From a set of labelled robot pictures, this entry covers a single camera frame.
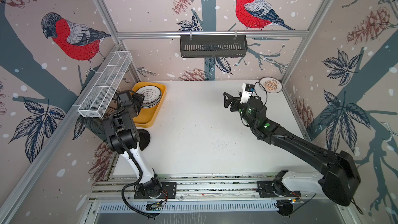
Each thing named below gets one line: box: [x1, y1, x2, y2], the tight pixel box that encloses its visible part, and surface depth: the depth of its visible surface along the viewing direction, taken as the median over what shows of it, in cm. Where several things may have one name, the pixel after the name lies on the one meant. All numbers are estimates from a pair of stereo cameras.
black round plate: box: [137, 128, 151, 152], surface depth 92 cm
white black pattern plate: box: [136, 85, 162, 109], surface depth 109 cm
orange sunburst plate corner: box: [259, 76, 283, 94], surface depth 121 cm
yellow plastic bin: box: [130, 81, 167, 129], surface depth 105 cm
